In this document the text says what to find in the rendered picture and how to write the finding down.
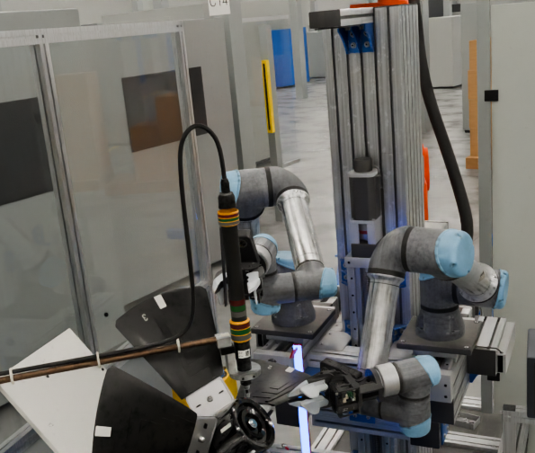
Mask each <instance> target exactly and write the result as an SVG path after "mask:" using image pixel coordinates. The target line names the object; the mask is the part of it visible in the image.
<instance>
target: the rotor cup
mask: <svg viewBox="0 0 535 453"><path fill-rule="evenodd" d="M215 416H217V417H218V422H217V426H216V429H215V432H214V435H213V438H212V442H211V444H210V450H209V453H250V452H251V451H252V450H254V451H255V453H264V452H265V451H266V450H268V449H269V448H270V447H271V446H272V444H273V442H274V440H275V429H274V426H273V423H272V420H271V418H270V416H269V414H268V413H267V412H266V411H265V410H264V409H263V408H262V407H261V406H260V405H259V404H258V403H257V402H256V401H254V400H253V399H250V398H247V397H241V398H238V399H236V400H235V401H234V402H232V403H231V404H229V405H228V406H227V407H226V408H224V409H223V410H222V411H221V412H219V413H218V414H216V415H215ZM250 419H254V420H255V421H256V423H257V427H256V428H253V427H252V426H251V425H250V423H249V420H250ZM229 423H231V426H230V427H229V428H228V429H226V430H225V431H223V432H222V433H221V429H223V428H224V427H225V426H226V425H228V424H229Z"/></svg>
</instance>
